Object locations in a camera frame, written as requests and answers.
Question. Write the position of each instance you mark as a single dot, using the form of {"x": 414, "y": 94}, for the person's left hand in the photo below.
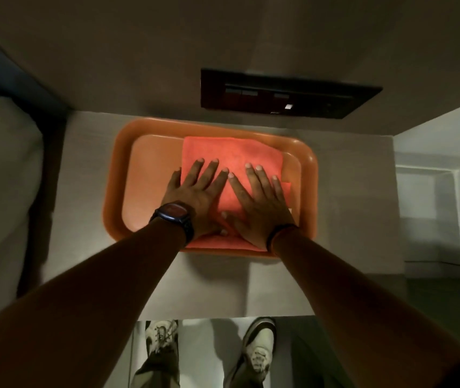
{"x": 197, "y": 206}

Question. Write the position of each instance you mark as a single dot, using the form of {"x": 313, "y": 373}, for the person's right hand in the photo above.
{"x": 263, "y": 214}

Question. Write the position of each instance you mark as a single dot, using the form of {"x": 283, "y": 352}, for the person's right thumb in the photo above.
{"x": 230, "y": 220}

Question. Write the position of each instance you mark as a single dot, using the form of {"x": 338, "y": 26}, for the person's left thumb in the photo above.
{"x": 217, "y": 231}

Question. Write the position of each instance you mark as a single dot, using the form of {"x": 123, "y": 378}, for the person's left little finger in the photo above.
{"x": 174, "y": 178}

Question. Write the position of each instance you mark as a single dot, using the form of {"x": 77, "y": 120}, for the person's right little finger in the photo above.
{"x": 278, "y": 188}

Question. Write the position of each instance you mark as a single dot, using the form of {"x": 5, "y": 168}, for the person's left middle finger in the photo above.
{"x": 207, "y": 174}

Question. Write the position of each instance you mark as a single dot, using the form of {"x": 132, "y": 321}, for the person's right middle finger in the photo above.
{"x": 252, "y": 179}

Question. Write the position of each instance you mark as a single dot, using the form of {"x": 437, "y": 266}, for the orange cloth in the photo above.
{"x": 234, "y": 157}

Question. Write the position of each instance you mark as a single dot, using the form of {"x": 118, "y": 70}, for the person's right forearm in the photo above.
{"x": 359, "y": 311}

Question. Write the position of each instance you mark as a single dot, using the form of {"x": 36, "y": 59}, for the person's left forearm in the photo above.
{"x": 72, "y": 315}

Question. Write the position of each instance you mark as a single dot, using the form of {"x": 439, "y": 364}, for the orange plastic tray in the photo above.
{"x": 149, "y": 177}

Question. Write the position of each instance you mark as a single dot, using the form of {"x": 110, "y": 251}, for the black wrist watch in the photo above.
{"x": 174, "y": 214}

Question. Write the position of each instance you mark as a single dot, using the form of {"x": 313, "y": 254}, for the black wrist band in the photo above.
{"x": 277, "y": 232}

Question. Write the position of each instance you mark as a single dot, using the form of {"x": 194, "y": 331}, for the person's left shoe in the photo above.
{"x": 159, "y": 333}

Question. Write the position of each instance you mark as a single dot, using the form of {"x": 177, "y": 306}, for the person's shoe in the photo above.
{"x": 259, "y": 343}
{"x": 159, "y": 333}

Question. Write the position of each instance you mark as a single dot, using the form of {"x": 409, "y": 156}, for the person's right shoe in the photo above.
{"x": 259, "y": 343}

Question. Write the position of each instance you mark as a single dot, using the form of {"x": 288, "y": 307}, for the person's right trouser leg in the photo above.
{"x": 241, "y": 375}

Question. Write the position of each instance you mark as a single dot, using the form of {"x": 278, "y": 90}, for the person's trouser leg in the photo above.
{"x": 157, "y": 369}
{"x": 241, "y": 375}

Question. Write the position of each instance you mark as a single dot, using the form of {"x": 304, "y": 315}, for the person's left trouser leg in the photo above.
{"x": 157, "y": 369}

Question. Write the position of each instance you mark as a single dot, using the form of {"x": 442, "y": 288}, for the dark wall switch panel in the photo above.
{"x": 278, "y": 94}

